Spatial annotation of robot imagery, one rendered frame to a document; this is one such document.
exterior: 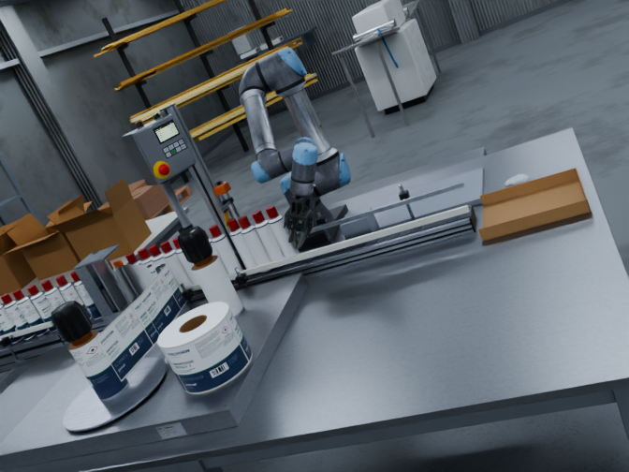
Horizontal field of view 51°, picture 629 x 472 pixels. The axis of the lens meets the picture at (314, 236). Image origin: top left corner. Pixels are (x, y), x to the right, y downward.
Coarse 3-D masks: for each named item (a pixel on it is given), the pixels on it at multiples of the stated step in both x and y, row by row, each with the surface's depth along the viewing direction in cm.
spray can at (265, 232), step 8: (256, 216) 217; (256, 224) 218; (264, 224) 217; (264, 232) 218; (272, 232) 219; (264, 240) 219; (272, 240) 219; (272, 248) 220; (280, 248) 221; (272, 256) 221; (280, 256) 221
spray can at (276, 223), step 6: (270, 210) 215; (276, 210) 217; (270, 216) 216; (276, 216) 216; (282, 216) 217; (270, 222) 216; (276, 222) 215; (282, 222) 216; (276, 228) 216; (282, 228) 216; (276, 234) 217; (282, 234) 217; (288, 234) 218; (282, 240) 218; (282, 246) 219; (288, 246) 218; (288, 252) 219; (294, 252) 219
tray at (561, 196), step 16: (560, 176) 201; (576, 176) 200; (496, 192) 208; (512, 192) 207; (528, 192) 206; (544, 192) 201; (560, 192) 196; (576, 192) 192; (496, 208) 205; (512, 208) 200; (528, 208) 196; (544, 208) 191; (560, 208) 179; (576, 208) 178; (496, 224) 186; (512, 224) 184; (528, 224) 183; (544, 224) 182
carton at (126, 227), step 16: (112, 192) 366; (128, 192) 383; (112, 208) 364; (128, 208) 379; (64, 224) 361; (80, 224) 367; (96, 224) 367; (112, 224) 365; (128, 224) 374; (144, 224) 390; (80, 240) 373; (96, 240) 372; (112, 240) 370; (128, 240) 370; (144, 240) 385; (80, 256) 378; (112, 256) 374
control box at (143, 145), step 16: (144, 128) 218; (128, 144) 221; (144, 144) 217; (160, 144) 220; (144, 160) 218; (160, 160) 221; (176, 160) 224; (192, 160) 228; (144, 176) 226; (160, 176) 221
